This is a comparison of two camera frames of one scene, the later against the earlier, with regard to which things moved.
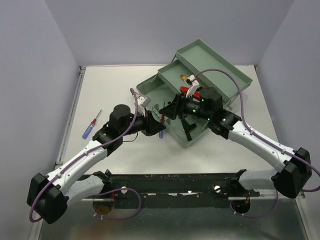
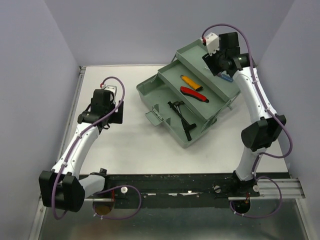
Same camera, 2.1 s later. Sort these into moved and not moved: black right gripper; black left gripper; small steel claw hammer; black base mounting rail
Moved: black left gripper; black right gripper
Not moved: black base mounting rail; small steel claw hammer
